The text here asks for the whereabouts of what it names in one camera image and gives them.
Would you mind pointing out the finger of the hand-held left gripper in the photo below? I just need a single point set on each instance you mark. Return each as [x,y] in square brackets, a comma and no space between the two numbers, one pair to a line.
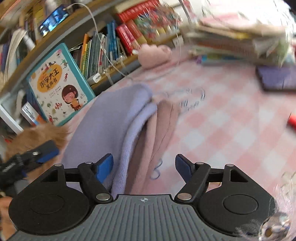
[47,155]

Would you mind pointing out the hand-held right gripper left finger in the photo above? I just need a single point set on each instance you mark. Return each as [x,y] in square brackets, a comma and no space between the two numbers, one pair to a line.
[105,169]

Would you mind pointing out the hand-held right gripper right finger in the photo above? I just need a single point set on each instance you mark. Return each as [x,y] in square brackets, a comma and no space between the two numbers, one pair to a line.
[182,168]

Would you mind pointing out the pink knit garment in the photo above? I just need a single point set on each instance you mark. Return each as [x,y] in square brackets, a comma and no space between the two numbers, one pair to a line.
[157,139]

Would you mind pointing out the purple sweater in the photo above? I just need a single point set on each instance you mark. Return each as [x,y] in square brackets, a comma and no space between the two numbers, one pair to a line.
[104,120]

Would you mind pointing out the person's left forearm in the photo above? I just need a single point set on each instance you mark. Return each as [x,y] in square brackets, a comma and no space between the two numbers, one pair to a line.
[4,215]

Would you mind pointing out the fluffy orange and white cat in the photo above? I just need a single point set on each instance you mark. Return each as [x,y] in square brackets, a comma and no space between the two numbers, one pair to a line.
[34,136]

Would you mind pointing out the white orange product box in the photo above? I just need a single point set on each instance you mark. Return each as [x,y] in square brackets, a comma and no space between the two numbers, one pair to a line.
[30,113]

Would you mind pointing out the pink checkered cartoon tablecloth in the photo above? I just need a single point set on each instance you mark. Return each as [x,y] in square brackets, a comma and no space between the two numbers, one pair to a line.
[231,127]

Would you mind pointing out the teal children's picture book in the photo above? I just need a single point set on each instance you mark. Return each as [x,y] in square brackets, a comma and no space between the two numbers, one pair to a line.
[57,92]

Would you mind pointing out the white charger plug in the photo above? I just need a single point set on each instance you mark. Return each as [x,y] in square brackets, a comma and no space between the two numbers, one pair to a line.
[93,78]

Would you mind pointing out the person's fluffy pink clothing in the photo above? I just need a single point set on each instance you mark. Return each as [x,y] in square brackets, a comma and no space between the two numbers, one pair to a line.
[282,197]

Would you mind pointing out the row of shelf-top books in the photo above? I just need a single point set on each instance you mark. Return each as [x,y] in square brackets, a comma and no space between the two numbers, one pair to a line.
[13,46]

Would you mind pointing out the row of thin children's books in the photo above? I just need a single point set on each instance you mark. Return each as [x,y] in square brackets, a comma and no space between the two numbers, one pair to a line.
[99,53]

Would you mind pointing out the pink plush toy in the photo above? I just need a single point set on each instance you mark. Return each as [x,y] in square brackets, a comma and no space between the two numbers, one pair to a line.
[155,56]

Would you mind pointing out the red pen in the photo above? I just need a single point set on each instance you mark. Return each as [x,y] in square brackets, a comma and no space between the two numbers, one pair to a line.
[292,121]

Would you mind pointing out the purple notebook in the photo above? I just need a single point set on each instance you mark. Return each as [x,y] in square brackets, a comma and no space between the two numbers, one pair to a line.
[277,77]

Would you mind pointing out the stack of assorted books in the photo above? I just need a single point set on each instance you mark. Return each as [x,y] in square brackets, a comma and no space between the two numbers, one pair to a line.
[231,44]

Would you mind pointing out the smartphone with lit screen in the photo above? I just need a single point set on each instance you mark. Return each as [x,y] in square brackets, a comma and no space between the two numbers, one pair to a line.
[52,22]

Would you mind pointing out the row of thick red books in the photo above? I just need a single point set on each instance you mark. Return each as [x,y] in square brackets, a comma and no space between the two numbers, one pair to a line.
[127,37]

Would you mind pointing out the colourful flower ornament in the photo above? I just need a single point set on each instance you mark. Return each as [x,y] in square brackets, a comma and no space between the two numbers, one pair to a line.
[157,20]

